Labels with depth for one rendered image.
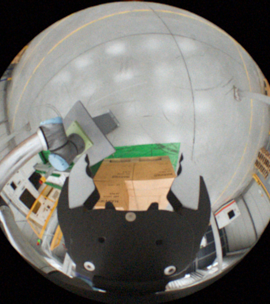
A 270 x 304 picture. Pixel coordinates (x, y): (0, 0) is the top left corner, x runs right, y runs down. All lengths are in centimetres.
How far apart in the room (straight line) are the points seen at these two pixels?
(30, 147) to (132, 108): 122
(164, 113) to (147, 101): 30
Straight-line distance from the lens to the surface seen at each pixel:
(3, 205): 67
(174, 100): 140
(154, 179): 116
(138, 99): 131
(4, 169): 57
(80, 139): 70
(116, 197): 103
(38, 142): 54
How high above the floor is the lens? 131
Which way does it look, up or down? 59 degrees down
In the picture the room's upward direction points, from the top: 171 degrees counter-clockwise
